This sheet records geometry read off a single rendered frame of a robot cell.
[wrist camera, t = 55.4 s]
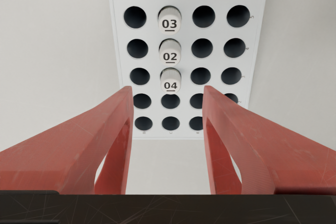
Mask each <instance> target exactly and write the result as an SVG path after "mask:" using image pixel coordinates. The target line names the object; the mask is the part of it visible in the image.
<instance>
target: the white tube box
mask: <svg viewBox="0 0 336 224"><path fill-rule="evenodd" d="M265 3H266V0H109V8H110V16H111V24H112V32H113V40H114V48H115V55H116V63H117V71H118V79H119V87H120V89H122V88H123V87H124V86H132V95H133V107H134V117H133V131H132V140H204V130H203V116H202V107H203V95H204V86H205V85H210V86H212V87H214V88H215V89H216V90H218V91H219V92H221V93H222V94H224V95H225V96H227V97H228V98H229V99H231V100H232V101H234V102H235V103H237V104H238V105H240V106H241V107H243V108H245V109H248V106H249V100H250V94H251V87H252V81H253V75H254V69H255V63H256V57H257V51H258V45H259V39H260V33H261V27H262V21H263V15H264V9H265ZM165 6H174V7H176V8H177V9H178V10H179V12H180V16H181V27H180V30H179V31H178V32H177V33H176V34H174V35H165V34H163V33H162V32H161V31H160V29H159V27H158V20H159V14H160V12H161V9H162V8H163V7H165ZM168 38H172V39H175V40H176V41H177V42H178V43H179V44H180V48H181V59H180V62H179V63H178V64H177V65H175V66H171V67H172V68H175V69H177V70H178V71H179V73H180V77H181V88H180V90H179V91H178V92H177V93H175V94H166V93H164V92H163V91H162V89H161V76H162V73H163V70H164V69H165V68H168V67H169V66H165V65H163V64H162V62H161V61H160V57H159V56H160V48H161V44H162V41H163V40H165V39H168Z"/></svg>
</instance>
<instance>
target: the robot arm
mask: <svg viewBox="0 0 336 224"><path fill-rule="evenodd" d="M202 122H203V136H204V148H205V156H206V164H207V171H208V179H209V187H210V195H126V187H127V180H128V172H129V164H130V157H131V149H132V137H133V123H134V102H133V90H132V86H124V87H123V88H122V89H120V90H119V91H117V92H116V93H114V94H113V95H112V96H110V97H109V98H107V99H106V100H104V101H103V102H102V103H100V104H99V105H97V106H96V107H94V108H92V109H90V110H88V111H86V112H83V113H81V114H79V115H77V116H75V117H73V118H71V119H68V120H66V121H64V122H62V123H60V124H58V125H56V126H54V127H51V128H49V129H47V130H45V131H43V132H41V133H39V134H37V135H35V136H32V137H30V138H28V139H26V140H24V141H22V142H20V143H18V144H15V145H13V146H11V147H9V148H7V149H5V150H3V151H1V152H0V224H336V151H335V150H333V149H331V148H329V147H326V146H324V145H322V144H320V143H318V142H316V141H314V140H311V139H309V138H307V137H305V136H303V135H301V134H299V133H297V132H294V131H292V130H290V129H288V128H286V127H284V126H282V125H279V124H277V123H275V122H273V121H271V120H269V119H267V118H265V117H262V116H260V115H258V114H256V113H254V112H251V111H249V110H247V109H245V108H243V107H241V106H240V105H238V104H237V103H235V102H234V101H232V100H231V99H229V98H228V97H227V96H225V95H224V94H222V93H221V92H219V91H218V90H216V89H215V88H214V87H212V86H210V85H205V86H204V90H203V102H202ZM230 155H231V157H232V159H233V160H234V162H235V164H236V165H237V167H238V169H239V171H240V175H241V181H240V179H239V177H238V175H237V173H236V171H235V169H234V166H233V163H232V160H231V157H230ZM105 156H106V157H105ZM104 158H105V161H104V164H103V167H102V169H101V172H100V174H99V176H98V178H97V180H96V182H95V177H96V172H97V169H98V168H99V166H100V164H101V163H102V161H103V159H104Z"/></svg>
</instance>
